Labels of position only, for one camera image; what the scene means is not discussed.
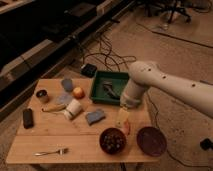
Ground red yellow apple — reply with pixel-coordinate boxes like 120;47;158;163
73;87;85;99

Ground white paper cup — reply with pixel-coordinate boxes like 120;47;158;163
64;99;82;120

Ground office chair base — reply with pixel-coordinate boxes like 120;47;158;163
145;0;191;24

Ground black remote control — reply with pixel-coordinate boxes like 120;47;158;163
23;108;34;129

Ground black box on floor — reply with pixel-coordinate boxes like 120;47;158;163
200;138;213;150

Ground green plastic tray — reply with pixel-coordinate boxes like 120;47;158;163
90;71;129;106

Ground clear plastic lid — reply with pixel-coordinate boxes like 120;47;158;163
56;93;73;105

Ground blue sponge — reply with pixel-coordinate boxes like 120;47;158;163
85;109;106;125

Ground dark grape bunch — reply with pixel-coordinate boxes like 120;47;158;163
102;135;123;150

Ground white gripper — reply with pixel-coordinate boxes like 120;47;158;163
115;91;141;128

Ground silver fork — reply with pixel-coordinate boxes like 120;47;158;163
34;148;69;156

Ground black floor cables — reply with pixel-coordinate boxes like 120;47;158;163
71;33;138;73

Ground black power adapter box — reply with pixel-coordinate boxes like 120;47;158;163
81;63;97;78

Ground purple plate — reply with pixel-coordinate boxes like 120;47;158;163
136;127;167;157

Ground red chili pepper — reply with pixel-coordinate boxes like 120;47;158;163
124;120;130;135

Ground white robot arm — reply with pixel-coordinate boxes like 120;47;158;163
120;61;213;119

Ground small metal cup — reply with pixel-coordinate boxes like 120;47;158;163
36;89;49;103

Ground red bowl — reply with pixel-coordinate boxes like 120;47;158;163
99;128;126;155

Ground yellow banana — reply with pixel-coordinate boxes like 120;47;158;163
42;104;66;112

